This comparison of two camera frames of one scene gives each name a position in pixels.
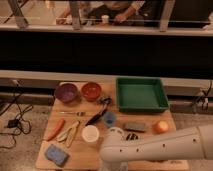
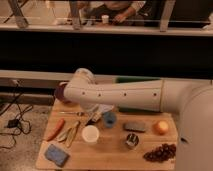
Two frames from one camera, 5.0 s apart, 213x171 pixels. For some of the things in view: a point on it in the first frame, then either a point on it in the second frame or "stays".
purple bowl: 66,92 stays
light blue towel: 115,165 to 101,108
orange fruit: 161,127 stays
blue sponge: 56,155 stays
